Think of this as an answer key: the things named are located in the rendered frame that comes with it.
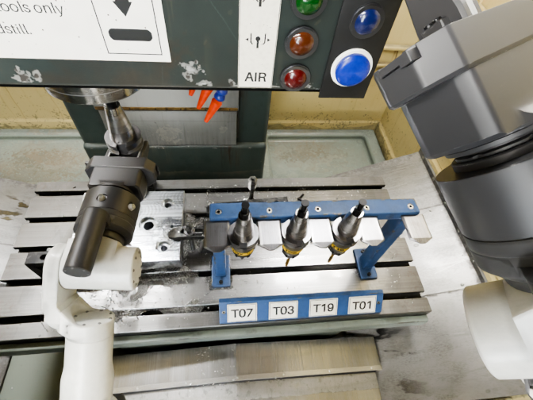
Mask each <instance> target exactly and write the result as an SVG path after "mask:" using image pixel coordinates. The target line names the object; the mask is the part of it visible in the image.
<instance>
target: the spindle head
mask: <svg viewBox="0 0 533 400"><path fill-rule="evenodd" d="M161 2H162V7H163V16H164V21H165V26H166V31H167V40H168V45H169V50H170V55H171V62H150V61H120V60H59V59H28V58H0V87H52V88H102V89H151V90H249V91H288V90H286V89H284V88H283V87H282V85H281V83H280V74H281V73H282V71H283V69H284V68H285V67H287V66H289V65H290V64H293V63H301V64H304V65H305V66H306V67H307V68H308V69H309V71H310V75H311V78H310V81H309V84H308V85H307V86H306V87H305V88H303V89H302V90H299V91H298V92H320V87H321V83H322V80H323V77H324V71H325V68H326V64H327V62H328V56H329V52H330V49H331V46H332V41H333V37H334V34H335V30H336V25H337V21H338V18H339V13H340V10H341V6H342V3H343V0H328V3H327V5H326V7H325V9H324V11H323V12H322V13H321V14H320V15H319V16H317V17H315V18H313V19H310V20H303V19H300V18H299V17H297V16H296V15H295V14H294V13H293V11H292V9H291V5H290V0H282V1H281V9H280V16H279V23H278V36H277V44H276V51H275V58H274V71H273V79H272V85H271V88H267V87H238V59H239V10H240V0H161ZM299 25H307V26H310V27H312V28H313V29H314V30H315V31H316V33H317V36H318V41H319V42H318V45H317V48H316V51H315V52H314V53H313V54H312V55H311V56H309V57H307V58H304V59H294V58H293V57H291V56H289V55H288V53H287V52H286V49H285V39H286V36H287V34H288V33H289V31H290V30H291V29H293V28H295V27H297V26H299Z"/></svg>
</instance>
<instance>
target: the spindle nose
mask: <svg viewBox="0 0 533 400"><path fill-rule="evenodd" d="M43 88H44V89H45V90H46V91H47V92H48V93H49V94H50V95H51V96H52V97H54V98H57V99H59V100H61V101H64V102H69V103H74V104H79V105H101V104H107V103H111V102H116V101H119V100H121V99H124V98H127V97H129V96H131V95H132V94H135V93H136V92H137V91H138V90H140V89H102V88H52V87H43Z"/></svg>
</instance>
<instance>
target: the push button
mask: <svg viewBox="0 0 533 400"><path fill-rule="evenodd" d="M369 72H370V61H369V60H368V58H367V57H366V56H364V55H363V54H360V53H353V54H350V55H348V56H345V57H343V58H342V59H341V60H340V61H339V62H338V64H337V65H336V69H335V77H336V80H337V82H338V83H339V84H341V85H343V86H346V87H350V86H354V85H356V84H359V83H360V82H362V81H363V80H364V79H365V78H366V77H367V76H368V74H369Z"/></svg>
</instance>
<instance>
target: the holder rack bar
mask: <svg viewBox="0 0 533 400"><path fill-rule="evenodd" d="M366 201H367V204H366V205H365V206H364V207H363V208H364V210H363V213H364V214H363V216H377V217H378V220H389V219H401V215H413V214H415V215H418V214H419V213H420V210H419V208H418V205H417V204H416V200H415V199H414V198H402V199H370V200H366ZM241 204H242V203H212V204H210V205H209V220H210V221H229V224H230V225H232V224H233V223H234V222H236V219H237V216H238V213H239V212H240V211H241V209H242V207H241ZM249 204H250V207H249V208H248V209H249V210H250V212H251V215H252V220H253V223H255V224H256V220H262V219H281V223H285V222H286V221H288V220H291V219H292V217H293V215H294V214H295V212H296V210H297V209H299V207H300V206H301V202H249ZM358 204H359V200H339V201H309V206H308V207H307V208H308V212H309V218H313V217H330V221H335V220H336V219H337V218H339V217H341V220H342V219H343V218H344V216H345V215H346V214H347V213H348V212H349V211H350V210H351V208H352V207H355V206H356V205H358Z"/></svg>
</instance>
